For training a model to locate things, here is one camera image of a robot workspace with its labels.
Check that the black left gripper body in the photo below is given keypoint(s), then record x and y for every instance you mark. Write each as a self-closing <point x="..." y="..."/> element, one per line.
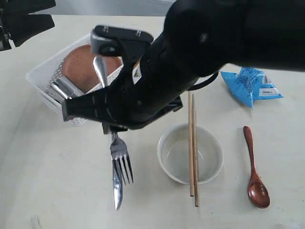
<point x="19" y="21"/>

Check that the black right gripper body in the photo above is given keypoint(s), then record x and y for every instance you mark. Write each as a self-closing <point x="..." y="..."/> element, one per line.
<point x="145" y="89"/>

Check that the white ceramic bowl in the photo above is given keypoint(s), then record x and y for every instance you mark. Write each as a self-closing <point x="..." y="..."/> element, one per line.
<point x="173" y="154"/>

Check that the silver fork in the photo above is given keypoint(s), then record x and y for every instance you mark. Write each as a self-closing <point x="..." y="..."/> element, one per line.
<point x="118" y="148"/>

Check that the brown round plate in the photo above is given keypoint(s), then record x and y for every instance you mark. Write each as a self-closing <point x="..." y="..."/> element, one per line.
<point x="83" y="68"/>

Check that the stainless steel cup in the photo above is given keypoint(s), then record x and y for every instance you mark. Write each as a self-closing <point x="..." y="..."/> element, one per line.
<point x="62" y="89"/>

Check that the wooden chopstick back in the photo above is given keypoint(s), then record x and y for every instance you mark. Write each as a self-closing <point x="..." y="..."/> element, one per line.
<point x="195" y="157"/>

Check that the silver table knife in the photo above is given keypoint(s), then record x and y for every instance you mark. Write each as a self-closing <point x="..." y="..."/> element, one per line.
<point x="117" y="180"/>

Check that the blue snack bag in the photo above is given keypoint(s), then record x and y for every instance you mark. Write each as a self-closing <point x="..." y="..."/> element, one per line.
<point x="250" y="85"/>

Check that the wooden handled metal scoop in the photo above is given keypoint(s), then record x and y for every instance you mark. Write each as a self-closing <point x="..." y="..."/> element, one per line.
<point x="257" y="191"/>

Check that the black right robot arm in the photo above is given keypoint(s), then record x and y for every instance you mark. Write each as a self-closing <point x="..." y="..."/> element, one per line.
<point x="199" y="37"/>

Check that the white perforated plastic basket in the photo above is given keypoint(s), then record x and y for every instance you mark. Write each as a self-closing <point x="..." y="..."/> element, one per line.
<point x="48" y="71"/>

